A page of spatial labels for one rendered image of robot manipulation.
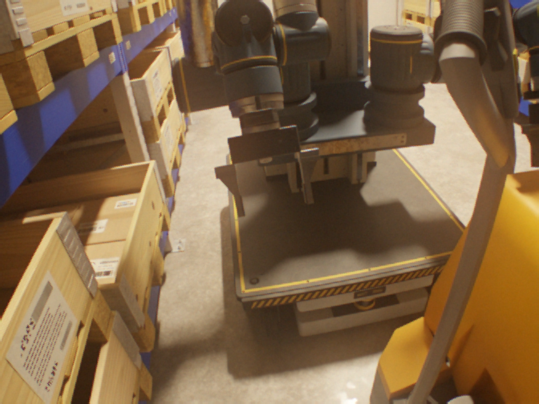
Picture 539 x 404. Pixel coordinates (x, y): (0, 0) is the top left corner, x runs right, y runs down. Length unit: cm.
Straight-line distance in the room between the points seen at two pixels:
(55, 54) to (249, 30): 68
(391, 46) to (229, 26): 80
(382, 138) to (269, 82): 81
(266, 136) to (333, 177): 126
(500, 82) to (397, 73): 97
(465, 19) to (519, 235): 67
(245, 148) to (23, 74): 51
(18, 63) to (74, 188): 114
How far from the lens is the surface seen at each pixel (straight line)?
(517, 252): 92
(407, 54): 140
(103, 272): 144
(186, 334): 175
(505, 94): 46
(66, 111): 114
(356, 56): 166
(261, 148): 70
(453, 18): 32
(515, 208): 95
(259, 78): 68
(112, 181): 186
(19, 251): 98
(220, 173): 71
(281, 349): 163
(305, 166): 72
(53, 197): 202
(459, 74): 29
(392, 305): 159
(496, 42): 41
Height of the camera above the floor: 135
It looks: 34 degrees down
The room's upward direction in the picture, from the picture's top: 7 degrees counter-clockwise
